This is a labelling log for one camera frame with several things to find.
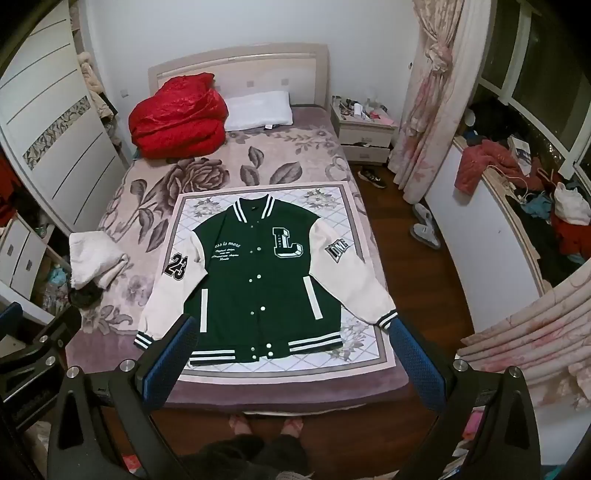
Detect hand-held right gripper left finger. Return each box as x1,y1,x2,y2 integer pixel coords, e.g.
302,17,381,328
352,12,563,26
46,315,200,480

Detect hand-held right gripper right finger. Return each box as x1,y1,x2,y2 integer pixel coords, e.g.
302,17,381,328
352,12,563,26
389,318,542,480

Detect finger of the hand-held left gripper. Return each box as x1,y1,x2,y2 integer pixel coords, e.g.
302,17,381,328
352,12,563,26
0,302,25,345
18,305,83,372

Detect green varsity jacket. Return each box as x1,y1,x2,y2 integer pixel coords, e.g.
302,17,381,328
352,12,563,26
134,195,399,368

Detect pile of mixed clothes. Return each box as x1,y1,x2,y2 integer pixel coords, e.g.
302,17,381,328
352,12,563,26
521,157,591,278

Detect dark cloth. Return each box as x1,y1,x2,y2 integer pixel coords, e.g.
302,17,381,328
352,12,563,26
69,281,103,309

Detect white drawer cabinet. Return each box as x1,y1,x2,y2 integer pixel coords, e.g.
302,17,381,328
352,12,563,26
0,214,71,325

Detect white towel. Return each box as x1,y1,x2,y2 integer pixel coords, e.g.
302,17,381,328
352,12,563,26
69,230,131,291

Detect pink floral loose curtain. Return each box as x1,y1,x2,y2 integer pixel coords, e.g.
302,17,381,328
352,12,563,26
455,271,591,417

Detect white slipper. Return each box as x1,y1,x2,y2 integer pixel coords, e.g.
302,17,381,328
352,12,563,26
410,223,442,251
411,202,435,227

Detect person's legs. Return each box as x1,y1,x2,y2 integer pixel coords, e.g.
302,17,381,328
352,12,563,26
179,412,315,480

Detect white quilted floral mat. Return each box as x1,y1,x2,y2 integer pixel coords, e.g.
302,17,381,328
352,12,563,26
159,182,399,385

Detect white wardrobe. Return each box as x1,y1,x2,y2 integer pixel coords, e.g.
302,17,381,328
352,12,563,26
0,0,133,237

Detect black sneaker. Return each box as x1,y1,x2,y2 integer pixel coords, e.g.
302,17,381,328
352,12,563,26
357,168,388,189

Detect mauve floral bed blanket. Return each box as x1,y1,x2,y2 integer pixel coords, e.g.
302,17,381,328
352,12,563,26
65,104,413,412

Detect red garment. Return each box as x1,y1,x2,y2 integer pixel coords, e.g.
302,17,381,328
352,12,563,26
454,138,523,193

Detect white bag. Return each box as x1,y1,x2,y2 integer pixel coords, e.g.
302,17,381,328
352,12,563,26
553,182,591,227

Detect white nightstand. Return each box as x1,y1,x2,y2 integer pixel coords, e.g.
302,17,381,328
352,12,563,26
329,102,397,165

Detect red quilt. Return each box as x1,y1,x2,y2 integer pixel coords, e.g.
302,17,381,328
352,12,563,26
128,74,230,160

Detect pink floral tied curtain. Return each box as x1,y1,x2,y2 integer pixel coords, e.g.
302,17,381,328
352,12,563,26
387,0,493,205

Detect beige plush toy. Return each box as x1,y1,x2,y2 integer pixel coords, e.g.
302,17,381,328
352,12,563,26
76,51,117,126

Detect cluster of small toiletries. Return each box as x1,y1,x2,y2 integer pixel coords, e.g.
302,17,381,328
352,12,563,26
332,94,399,125

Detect white pillow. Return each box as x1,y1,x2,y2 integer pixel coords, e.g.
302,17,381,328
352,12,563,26
224,90,295,133

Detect beige bed headboard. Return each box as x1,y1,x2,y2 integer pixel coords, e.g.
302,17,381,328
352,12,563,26
148,43,334,112

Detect window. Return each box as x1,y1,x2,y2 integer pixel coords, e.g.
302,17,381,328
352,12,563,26
480,0,591,163

